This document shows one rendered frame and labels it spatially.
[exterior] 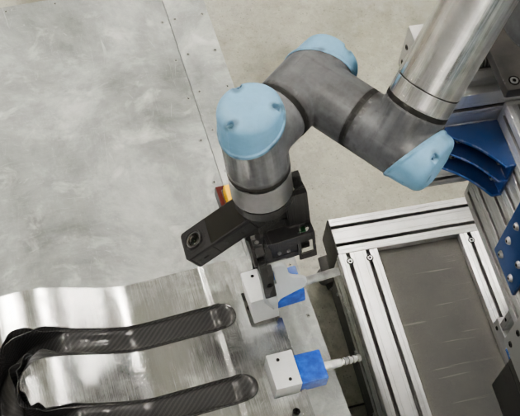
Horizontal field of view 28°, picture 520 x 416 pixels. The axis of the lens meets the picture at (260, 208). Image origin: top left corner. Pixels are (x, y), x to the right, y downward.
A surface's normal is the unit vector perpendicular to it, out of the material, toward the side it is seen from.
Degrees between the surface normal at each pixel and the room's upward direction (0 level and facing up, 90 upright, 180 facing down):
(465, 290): 0
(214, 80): 0
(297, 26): 0
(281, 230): 11
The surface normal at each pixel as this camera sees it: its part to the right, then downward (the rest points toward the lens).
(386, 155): -0.53, 0.39
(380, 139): -0.44, 0.14
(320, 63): 0.20, -0.52
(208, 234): -0.57, -0.40
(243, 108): -0.11, -0.59
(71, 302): 0.51, -0.56
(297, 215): 0.29, 0.75
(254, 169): -0.02, 0.80
